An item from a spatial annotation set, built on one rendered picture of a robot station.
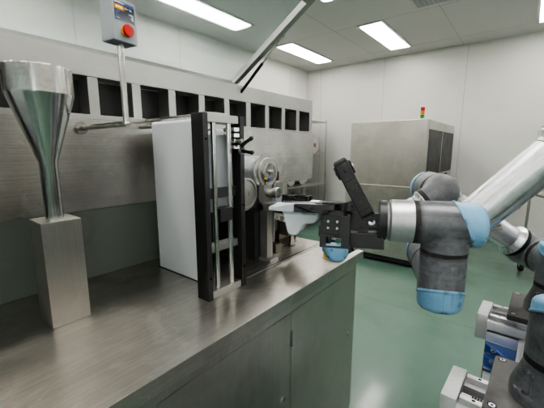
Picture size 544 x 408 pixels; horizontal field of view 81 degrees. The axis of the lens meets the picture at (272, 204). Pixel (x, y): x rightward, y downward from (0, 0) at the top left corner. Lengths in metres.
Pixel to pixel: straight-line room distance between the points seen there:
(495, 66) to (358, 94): 1.96
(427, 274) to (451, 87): 5.13
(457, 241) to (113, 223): 1.08
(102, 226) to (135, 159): 0.27
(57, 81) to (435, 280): 0.89
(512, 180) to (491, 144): 4.78
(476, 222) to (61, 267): 0.91
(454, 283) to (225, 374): 0.60
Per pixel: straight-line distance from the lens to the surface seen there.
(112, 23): 0.98
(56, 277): 0.97
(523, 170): 0.75
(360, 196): 0.58
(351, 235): 0.60
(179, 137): 1.11
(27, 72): 0.92
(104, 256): 1.31
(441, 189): 1.12
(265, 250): 1.30
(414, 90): 5.78
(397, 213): 0.58
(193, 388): 0.88
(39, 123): 0.92
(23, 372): 0.88
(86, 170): 1.24
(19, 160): 1.18
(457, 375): 1.04
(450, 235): 0.59
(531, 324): 0.89
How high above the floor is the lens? 1.34
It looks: 10 degrees down
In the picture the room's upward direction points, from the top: straight up
